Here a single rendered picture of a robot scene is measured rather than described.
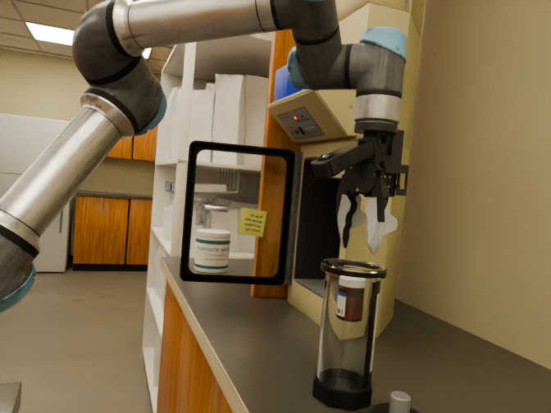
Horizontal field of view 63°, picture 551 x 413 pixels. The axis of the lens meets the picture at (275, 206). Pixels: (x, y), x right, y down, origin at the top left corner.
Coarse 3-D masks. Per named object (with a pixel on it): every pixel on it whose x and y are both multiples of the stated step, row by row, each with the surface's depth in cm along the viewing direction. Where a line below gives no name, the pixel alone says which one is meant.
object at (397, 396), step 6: (390, 396) 64; (396, 396) 63; (402, 396) 63; (408, 396) 63; (390, 402) 63; (396, 402) 62; (402, 402) 62; (408, 402) 62; (372, 408) 65; (378, 408) 65; (384, 408) 65; (390, 408) 63; (396, 408) 62; (402, 408) 62; (408, 408) 63
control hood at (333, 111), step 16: (288, 96) 112; (304, 96) 103; (320, 96) 98; (336, 96) 99; (352, 96) 100; (272, 112) 126; (320, 112) 103; (336, 112) 99; (352, 112) 101; (320, 128) 109; (336, 128) 102; (352, 128) 101
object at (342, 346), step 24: (336, 264) 78; (360, 264) 78; (336, 288) 71; (360, 288) 70; (336, 312) 71; (360, 312) 71; (336, 336) 71; (360, 336) 71; (336, 360) 71; (360, 360) 71; (336, 384) 71; (360, 384) 72
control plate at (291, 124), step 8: (288, 112) 117; (296, 112) 113; (304, 112) 109; (280, 120) 125; (288, 120) 121; (296, 120) 117; (304, 120) 113; (312, 120) 109; (288, 128) 125; (296, 128) 120; (296, 136) 124; (304, 136) 120; (312, 136) 116
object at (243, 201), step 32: (224, 160) 127; (256, 160) 128; (224, 192) 127; (256, 192) 129; (192, 224) 126; (224, 224) 128; (256, 224) 129; (192, 256) 127; (224, 256) 128; (256, 256) 130
